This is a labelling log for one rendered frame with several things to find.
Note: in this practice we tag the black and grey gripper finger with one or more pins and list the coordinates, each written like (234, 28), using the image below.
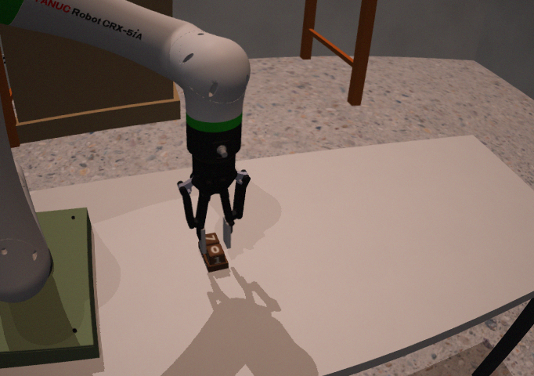
(185, 189)
(230, 215)

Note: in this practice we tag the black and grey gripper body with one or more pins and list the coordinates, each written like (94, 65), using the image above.
(204, 171)

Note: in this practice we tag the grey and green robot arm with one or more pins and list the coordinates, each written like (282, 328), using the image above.
(212, 71)

